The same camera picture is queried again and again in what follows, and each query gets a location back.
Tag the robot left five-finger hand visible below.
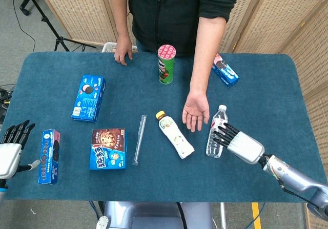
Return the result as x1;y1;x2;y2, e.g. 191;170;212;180
0;120;41;180

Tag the person's right hand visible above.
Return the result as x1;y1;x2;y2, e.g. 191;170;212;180
114;35;133;66

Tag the person's left hand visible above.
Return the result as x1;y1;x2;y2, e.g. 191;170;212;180
181;90;211;133

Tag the clear plastic water bottle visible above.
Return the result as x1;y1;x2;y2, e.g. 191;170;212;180
206;105;229;159

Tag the person's left forearm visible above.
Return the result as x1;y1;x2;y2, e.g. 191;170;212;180
189;15;228;96

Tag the person's right forearm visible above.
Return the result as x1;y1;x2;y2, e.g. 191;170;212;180
109;0;132;39

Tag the white tea bottle yellow cap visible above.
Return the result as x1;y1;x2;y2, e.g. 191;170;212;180
155;110;195;160

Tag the person's torso black jacket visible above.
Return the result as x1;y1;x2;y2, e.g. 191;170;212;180
107;0;243;58

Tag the white plastic basket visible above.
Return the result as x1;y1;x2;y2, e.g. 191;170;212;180
101;41;138;53

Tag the wicker folding screen panel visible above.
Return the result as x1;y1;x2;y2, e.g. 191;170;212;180
234;0;328;55
126;11;137;46
219;0;269;53
34;0;118;47
279;0;328;229

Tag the slim blue Oreo box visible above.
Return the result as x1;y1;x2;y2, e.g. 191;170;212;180
37;129;62;185

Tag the blue Oreo box pink end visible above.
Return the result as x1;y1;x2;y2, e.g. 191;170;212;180
211;53;240;88

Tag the green Pringles chips can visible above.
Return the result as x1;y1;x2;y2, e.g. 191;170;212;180
157;44;177;85

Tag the large blue Oreo box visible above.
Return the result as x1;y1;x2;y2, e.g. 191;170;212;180
71;74;107;123

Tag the clear wrapped drinking straw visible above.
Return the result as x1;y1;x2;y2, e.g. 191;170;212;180
132;115;148;166

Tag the black tripod stand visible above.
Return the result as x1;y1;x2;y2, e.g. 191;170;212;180
20;0;97;52

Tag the blue felt table mat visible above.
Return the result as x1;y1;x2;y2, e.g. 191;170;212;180
0;51;328;203

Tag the blue brown chocolate cookie box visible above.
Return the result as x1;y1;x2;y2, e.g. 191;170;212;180
89;128;128;171

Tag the metal table leg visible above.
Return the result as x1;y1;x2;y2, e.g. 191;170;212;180
219;202;228;229

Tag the silver robot torso base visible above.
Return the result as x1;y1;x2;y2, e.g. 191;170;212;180
96;201;214;229

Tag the black cable bundle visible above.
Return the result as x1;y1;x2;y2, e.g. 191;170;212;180
0;85;13;112

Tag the blue cable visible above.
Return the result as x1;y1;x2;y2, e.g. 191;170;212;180
252;202;266;229
88;201;104;226

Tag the thin black floor cable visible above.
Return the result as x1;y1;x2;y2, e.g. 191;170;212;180
10;0;36;46

